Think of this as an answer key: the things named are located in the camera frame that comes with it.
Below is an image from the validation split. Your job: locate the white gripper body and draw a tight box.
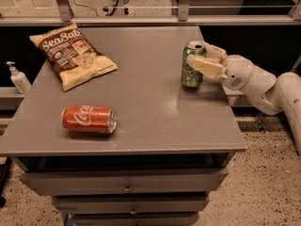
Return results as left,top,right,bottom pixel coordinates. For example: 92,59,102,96
222,55,277,111

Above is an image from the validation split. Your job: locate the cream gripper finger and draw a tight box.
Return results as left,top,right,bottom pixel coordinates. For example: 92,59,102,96
186,55,227,79
204,42,227,62

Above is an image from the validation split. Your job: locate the green soda can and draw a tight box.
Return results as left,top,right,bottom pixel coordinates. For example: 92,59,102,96
181,40,206,89

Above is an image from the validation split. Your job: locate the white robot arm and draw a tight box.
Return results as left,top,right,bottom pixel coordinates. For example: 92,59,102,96
186,42,301,155

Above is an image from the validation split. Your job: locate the red Coca-Cola can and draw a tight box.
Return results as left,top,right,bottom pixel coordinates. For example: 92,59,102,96
61,105,117,135

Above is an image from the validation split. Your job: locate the grey drawer cabinet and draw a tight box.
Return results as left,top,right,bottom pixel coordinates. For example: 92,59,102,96
0,25,247,226

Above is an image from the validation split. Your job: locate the top grey drawer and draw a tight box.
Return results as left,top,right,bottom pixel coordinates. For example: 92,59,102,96
21,168,228,196

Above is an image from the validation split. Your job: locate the grey drawer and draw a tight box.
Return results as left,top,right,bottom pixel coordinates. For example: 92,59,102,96
53,195,209,215
72,213,198,226
21,168,228,196

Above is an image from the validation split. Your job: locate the sea salt chips bag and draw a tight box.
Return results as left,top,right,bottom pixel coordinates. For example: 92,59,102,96
29,24,118,91

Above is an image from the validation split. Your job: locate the middle grey drawer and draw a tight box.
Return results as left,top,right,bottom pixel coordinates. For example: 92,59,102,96
53,195,209,215

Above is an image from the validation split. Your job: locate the white pump bottle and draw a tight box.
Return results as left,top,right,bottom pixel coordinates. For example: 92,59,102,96
7,61,31,94

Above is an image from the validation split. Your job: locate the bottom grey drawer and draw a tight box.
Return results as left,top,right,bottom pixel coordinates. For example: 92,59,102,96
72,213,198,226

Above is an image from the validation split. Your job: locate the black cable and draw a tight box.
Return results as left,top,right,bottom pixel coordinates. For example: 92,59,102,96
66,0,130,17

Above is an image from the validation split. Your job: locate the metal railing frame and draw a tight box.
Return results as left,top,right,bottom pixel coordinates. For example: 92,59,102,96
0,0,301,26

